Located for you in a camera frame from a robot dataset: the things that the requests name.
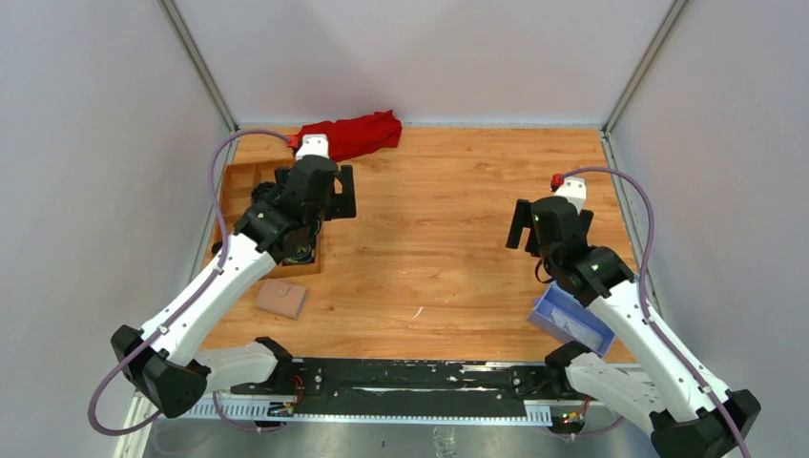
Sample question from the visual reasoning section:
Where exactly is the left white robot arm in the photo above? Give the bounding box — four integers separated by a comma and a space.
111, 134, 357, 418

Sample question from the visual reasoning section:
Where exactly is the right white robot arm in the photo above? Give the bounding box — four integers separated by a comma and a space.
507, 171, 761, 457

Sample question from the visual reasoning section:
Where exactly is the black round part lower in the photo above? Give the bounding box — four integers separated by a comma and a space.
282, 236, 318, 266

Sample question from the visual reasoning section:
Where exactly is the black round part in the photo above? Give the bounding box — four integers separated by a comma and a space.
282, 236, 318, 266
250, 181, 276, 204

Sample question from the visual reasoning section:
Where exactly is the black round part upper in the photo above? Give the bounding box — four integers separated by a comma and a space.
250, 181, 276, 204

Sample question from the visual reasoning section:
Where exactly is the brown compartment tray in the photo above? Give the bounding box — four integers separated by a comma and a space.
219, 159, 323, 280

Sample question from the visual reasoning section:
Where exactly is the red cloth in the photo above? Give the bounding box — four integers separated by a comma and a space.
286, 110, 403, 162

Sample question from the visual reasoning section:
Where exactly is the blue plastic box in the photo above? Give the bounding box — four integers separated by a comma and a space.
528, 282, 615, 357

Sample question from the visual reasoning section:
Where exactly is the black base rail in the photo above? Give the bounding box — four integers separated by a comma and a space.
228, 358, 585, 420

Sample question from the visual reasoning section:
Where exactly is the aluminium frame rail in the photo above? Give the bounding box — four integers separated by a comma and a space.
115, 388, 653, 457

